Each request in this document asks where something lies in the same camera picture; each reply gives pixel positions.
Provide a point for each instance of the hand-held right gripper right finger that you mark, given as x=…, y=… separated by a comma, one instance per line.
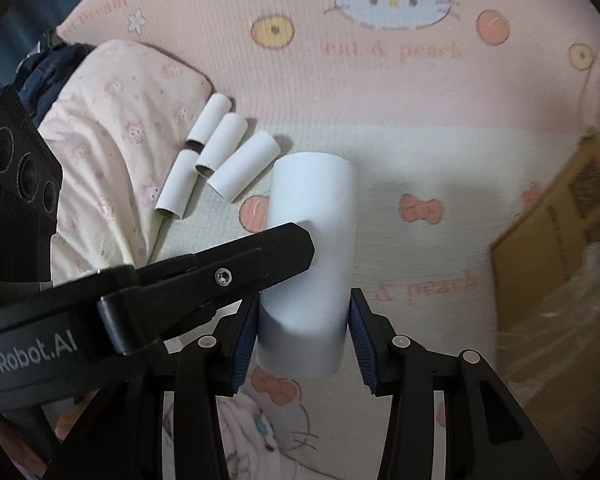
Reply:
x=360, y=347

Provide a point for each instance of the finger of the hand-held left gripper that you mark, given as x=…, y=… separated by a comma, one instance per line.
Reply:
x=260, y=255

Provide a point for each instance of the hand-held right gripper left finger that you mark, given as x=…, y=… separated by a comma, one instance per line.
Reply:
x=245, y=347

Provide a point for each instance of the white cardboard tube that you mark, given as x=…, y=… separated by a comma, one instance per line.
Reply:
x=310, y=200
x=177, y=185
x=222, y=142
x=210, y=122
x=245, y=165

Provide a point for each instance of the brown cardboard box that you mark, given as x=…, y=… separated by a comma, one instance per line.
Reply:
x=545, y=225

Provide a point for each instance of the white cartoon print blanket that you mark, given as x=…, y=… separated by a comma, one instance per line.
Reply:
x=245, y=435

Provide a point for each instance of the pink cat print bed sheet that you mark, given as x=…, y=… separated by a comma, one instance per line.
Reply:
x=430, y=160

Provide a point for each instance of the pink printed pillow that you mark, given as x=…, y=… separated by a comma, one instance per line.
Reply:
x=130, y=100

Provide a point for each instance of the clear plastic wrap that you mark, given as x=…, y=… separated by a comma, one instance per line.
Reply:
x=570, y=320

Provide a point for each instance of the dark blue cloth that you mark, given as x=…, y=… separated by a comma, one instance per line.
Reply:
x=45, y=75

